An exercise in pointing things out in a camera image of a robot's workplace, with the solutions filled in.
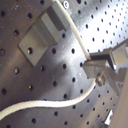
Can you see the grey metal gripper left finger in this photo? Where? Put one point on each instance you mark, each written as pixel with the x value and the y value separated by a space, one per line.
pixel 103 74

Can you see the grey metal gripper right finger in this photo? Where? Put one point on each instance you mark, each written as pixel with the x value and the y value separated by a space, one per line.
pixel 115 56

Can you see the grey metal cable clip bracket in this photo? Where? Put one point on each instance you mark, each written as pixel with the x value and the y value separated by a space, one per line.
pixel 45 32

